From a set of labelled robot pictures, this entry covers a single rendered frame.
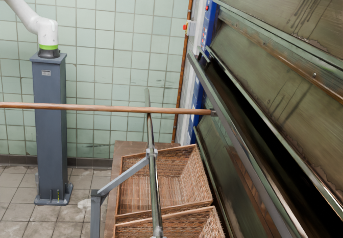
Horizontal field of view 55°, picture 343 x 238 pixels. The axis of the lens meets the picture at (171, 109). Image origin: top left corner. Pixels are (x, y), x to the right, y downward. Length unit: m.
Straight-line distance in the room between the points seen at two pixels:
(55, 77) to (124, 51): 0.70
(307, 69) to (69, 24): 2.20
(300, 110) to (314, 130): 0.10
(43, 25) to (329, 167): 1.98
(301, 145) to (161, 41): 2.08
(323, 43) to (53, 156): 2.22
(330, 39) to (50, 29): 1.87
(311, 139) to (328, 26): 0.28
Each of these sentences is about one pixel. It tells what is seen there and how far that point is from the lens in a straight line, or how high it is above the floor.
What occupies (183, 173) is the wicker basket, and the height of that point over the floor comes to 0.64.
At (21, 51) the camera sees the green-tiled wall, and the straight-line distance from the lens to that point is 3.01.
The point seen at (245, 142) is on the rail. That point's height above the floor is 1.44.
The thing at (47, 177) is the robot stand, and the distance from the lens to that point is 2.84.
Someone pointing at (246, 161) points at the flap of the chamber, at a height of 1.41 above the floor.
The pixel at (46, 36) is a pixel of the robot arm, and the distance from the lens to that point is 2.39.
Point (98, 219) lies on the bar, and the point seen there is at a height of 0.82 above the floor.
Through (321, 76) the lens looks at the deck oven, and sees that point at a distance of 0.91.
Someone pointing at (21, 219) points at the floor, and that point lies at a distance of 2.86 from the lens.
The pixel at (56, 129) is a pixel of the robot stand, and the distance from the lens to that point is 2.59.
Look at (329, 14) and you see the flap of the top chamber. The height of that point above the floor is 1.80.
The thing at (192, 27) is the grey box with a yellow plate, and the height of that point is 1.47.
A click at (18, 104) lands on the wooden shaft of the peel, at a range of 1.74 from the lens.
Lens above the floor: 1.87
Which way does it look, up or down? 23 degrees down
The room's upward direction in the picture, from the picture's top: 7 degrees clockwise
